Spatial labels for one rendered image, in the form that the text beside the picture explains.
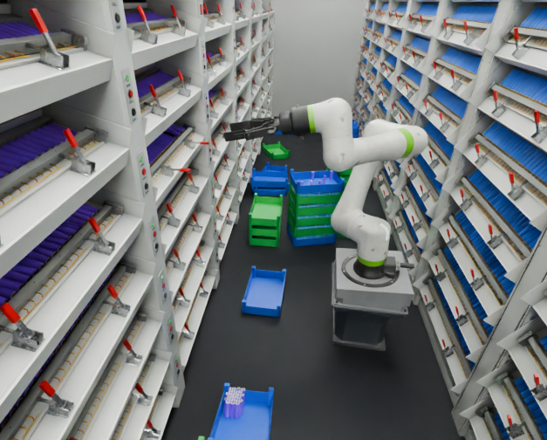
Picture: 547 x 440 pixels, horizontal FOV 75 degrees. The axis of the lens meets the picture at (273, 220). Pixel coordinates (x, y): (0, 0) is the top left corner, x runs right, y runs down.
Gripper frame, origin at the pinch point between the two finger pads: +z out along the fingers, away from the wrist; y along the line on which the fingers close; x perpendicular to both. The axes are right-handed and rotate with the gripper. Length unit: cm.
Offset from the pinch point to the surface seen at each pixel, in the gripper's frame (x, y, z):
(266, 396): -100, -34, 4
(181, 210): -26.8, -2.4, 27.1
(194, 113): 1.9, 30.3, 22.7
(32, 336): -7, -82, 22
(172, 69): 20.1, 30.0, 26.3
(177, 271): -46, -15, 31
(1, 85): 31, -71, 13
